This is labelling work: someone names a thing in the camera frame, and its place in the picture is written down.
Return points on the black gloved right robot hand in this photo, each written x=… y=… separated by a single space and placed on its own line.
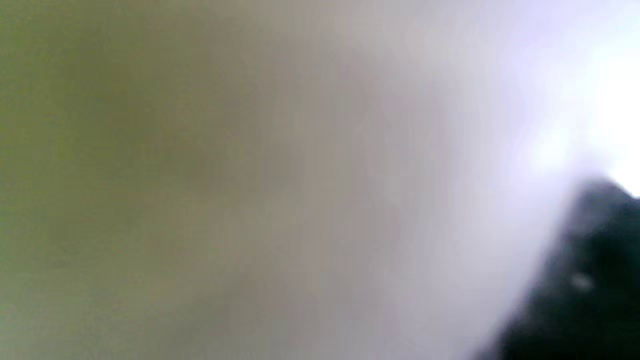
x=595 y=290

